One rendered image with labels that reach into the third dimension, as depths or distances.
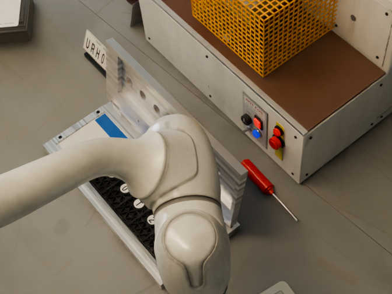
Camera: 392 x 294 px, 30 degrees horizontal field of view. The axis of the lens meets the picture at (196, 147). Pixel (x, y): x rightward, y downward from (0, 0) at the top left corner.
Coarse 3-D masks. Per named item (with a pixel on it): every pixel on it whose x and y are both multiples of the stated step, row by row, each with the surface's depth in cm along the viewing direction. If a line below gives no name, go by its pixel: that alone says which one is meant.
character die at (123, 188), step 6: (120, 180) 157; (114, 186) 156; (120, 186) 156; (126, 186) 156; (102, 192) 155; (108, 192) 156; (114, 192) 156; (120, 192) 155; (126, 192) 155; (108, 198) 155; (114, 198) 155; (120, 198) 154; (126, 198) 155; (108, 204) 154; (114, 204) 155
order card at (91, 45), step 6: (90, 36) 177; (84, 42) 179; (90, 42) 177; (96, 42) 176; (84, 48) 180; (90, 48) 178; (96, 48) 176; (102, 48) 174; (90, 54) 179; (96, 54) 177; (102, 54) 175; (96, 60) 178; (102, 60) 176; (102, 66) 177
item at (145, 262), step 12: (108, 108) 169; (84, 120) 167; (120, 120) 167; (72, 132) 166; (132, 132) 165; (48, 144) 164; (84, 192) 157; (96, 204) 155; (108, 216) 153; (120, 228) 152; (228, 228) 150; (120, 240) 152; (132, 240) 150; (132, 252) 148; (144, 264) 147; (156, 276) 145
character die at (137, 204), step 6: (132, 198) 154; (120, 204) 154; (126, 204) 154; (132, 204) 153; (138, 204) 153; (144, 204) 153; (114, 210) 153; (120, 210) 154; (126, 210) 153; (132, 210) 153; (138, 210) 153; (144, 210) 152; (120, 216) 152; (126, 216) 152; (132, 216) 152; (138, 216) 152; (126, 222) 152
